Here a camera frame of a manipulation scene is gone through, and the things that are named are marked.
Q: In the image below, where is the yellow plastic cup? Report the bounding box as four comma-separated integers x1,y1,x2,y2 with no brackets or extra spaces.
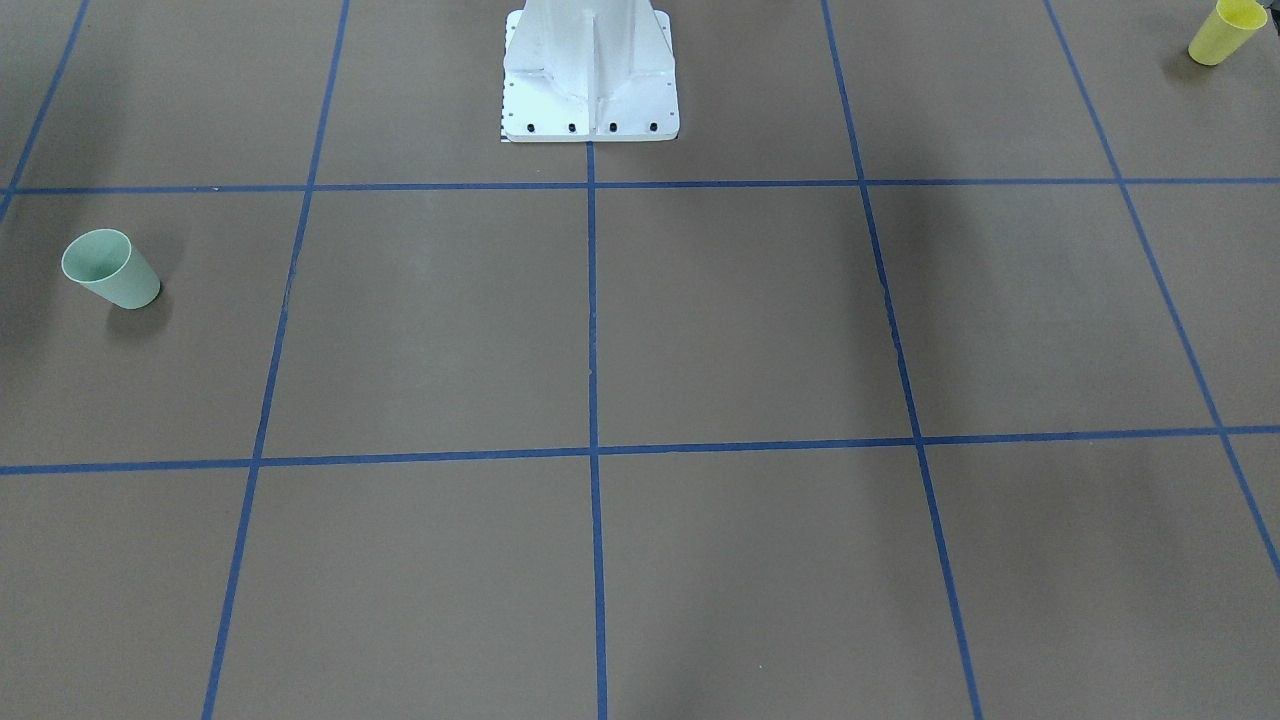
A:
1187,1,1270,67

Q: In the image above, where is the light green plastic cup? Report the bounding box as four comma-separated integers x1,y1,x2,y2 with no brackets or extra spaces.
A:
60,228,163,310

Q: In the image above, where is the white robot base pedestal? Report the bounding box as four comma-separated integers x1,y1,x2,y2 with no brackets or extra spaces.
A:
500,1,681,143

